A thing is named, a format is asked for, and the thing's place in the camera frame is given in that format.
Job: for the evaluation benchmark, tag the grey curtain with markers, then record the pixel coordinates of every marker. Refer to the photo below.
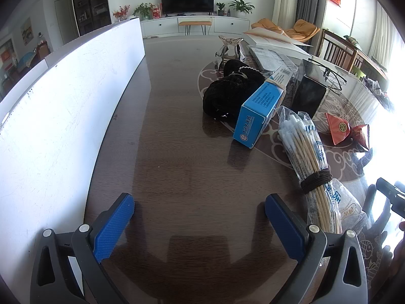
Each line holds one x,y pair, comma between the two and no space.
311,0

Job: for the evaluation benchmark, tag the black television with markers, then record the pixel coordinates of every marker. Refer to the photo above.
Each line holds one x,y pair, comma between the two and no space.
187,1

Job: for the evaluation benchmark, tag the wooden sideboard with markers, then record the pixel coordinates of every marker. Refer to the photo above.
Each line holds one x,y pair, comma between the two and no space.
373,63

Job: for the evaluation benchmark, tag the green plant in white pot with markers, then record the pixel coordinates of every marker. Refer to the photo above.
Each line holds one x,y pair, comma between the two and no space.
241,6

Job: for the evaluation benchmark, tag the blue cardboard box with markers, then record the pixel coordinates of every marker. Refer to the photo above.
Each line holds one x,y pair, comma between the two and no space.
258,107

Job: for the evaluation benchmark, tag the white paper envelope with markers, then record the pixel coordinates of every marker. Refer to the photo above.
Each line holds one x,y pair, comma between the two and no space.
272,39

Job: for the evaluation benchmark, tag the clear hair claw clip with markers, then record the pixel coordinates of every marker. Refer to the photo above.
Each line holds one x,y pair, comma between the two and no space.
229,50

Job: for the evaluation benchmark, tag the white door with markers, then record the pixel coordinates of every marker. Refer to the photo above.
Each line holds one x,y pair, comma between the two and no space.
62,20

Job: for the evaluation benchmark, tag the white television cabinet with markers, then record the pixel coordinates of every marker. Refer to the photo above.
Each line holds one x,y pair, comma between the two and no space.
158,27

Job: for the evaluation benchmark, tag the cream curtain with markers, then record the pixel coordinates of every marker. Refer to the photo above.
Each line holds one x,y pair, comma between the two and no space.
285,0

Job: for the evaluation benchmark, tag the white plastic packet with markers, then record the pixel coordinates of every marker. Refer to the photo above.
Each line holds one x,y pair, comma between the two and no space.
348,209

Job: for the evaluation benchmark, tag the white partition board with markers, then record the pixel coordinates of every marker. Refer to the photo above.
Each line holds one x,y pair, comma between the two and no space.
63,117

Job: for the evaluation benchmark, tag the red triangular snack packet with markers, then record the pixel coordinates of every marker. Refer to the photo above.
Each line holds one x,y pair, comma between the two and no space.
338,128

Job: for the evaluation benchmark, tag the dark display cabinet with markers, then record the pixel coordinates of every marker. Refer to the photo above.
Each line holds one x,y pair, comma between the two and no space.
91,3

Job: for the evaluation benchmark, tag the red crinkled snack packet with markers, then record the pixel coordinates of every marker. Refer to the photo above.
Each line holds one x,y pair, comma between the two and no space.
360,136

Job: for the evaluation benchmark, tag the black frame eyeglasses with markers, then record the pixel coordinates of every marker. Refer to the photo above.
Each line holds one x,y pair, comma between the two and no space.
340,80

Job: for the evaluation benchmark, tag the bag of cotton swabs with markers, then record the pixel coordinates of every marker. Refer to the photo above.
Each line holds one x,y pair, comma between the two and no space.
303,142

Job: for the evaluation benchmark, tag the small green potted plant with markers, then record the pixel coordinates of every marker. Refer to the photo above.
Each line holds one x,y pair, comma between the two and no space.
220,8

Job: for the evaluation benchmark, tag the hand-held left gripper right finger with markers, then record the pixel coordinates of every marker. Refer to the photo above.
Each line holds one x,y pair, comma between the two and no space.
284,228

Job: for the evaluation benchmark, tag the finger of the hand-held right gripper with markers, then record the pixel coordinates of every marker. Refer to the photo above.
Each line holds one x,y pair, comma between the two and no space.
392,193

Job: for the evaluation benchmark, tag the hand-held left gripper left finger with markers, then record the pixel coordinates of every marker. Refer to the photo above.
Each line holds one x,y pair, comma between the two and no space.
114,228

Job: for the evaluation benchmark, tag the red flowers in vase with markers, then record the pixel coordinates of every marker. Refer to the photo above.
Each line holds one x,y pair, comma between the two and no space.
121,13

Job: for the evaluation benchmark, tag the framed wall painting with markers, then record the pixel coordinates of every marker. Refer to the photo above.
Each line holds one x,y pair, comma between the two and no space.
26,31

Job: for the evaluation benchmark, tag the bushy green potted plant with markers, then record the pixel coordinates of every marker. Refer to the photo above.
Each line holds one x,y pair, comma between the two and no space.
143,10

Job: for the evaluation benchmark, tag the orange padded bench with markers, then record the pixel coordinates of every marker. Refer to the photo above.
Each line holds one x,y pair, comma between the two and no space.
194,23

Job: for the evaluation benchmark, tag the orange lounge chair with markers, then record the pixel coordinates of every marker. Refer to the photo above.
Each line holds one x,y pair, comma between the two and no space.
302,30
265,25

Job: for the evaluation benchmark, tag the clear bag with black item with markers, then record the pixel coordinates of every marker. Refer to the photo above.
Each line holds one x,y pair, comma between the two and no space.
308,95

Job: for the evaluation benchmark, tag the red gift box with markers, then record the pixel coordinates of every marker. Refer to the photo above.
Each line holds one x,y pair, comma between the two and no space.
156,12

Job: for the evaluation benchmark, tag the wooden chair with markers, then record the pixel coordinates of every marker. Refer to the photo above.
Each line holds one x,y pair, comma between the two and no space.
337,49

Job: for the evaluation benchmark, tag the clear plastic packet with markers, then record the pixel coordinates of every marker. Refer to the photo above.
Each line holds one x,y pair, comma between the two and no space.
269,58

